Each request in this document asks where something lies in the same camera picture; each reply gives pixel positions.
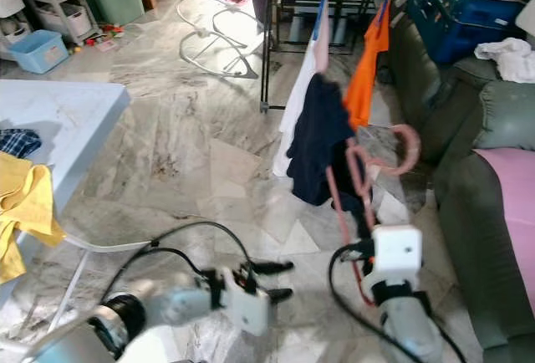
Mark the white crumpled cloth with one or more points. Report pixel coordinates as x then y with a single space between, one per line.
510 60

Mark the orange t-shirt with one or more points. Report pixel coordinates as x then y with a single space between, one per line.
366 70

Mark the white t-shirt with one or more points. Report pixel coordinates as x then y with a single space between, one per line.
292 120

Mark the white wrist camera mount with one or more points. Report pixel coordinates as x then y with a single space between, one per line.
249 309
397 254

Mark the light blue plastic basket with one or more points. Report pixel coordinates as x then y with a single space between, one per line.
42 52

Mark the pink card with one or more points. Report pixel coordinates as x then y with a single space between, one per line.
109 43

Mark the black metal drying rack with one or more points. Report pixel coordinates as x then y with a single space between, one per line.
265 62

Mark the dark green sofa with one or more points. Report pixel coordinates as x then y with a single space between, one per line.
468 179

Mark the blue plaid shirt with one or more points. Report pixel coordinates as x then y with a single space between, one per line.
23 141

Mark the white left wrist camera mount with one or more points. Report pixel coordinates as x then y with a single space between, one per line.
249 309

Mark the pink cushion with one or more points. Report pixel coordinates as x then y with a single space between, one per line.
514 229

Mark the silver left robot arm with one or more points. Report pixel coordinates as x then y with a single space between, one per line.
175 304

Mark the yellow shirt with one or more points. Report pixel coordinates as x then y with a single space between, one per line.
25 204

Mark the white folding table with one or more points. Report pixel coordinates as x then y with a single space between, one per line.
75 112

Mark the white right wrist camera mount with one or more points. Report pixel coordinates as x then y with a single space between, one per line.
397 254

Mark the navy blue shirt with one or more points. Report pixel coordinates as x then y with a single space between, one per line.
318 145

